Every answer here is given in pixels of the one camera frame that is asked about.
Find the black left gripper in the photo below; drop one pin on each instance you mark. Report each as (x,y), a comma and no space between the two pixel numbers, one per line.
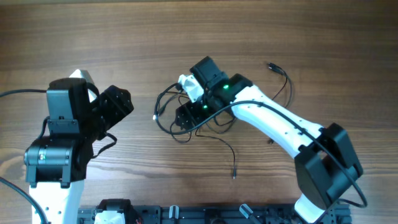
(119,106)

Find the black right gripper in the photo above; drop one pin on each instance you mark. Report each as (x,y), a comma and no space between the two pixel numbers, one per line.
(185,116)

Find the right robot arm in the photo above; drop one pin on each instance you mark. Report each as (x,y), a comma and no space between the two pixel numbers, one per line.
(326,164)

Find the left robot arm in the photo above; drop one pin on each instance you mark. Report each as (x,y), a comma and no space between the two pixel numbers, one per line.
(56,164)

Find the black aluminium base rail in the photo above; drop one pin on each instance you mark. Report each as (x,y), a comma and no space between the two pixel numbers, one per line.
(268,214)

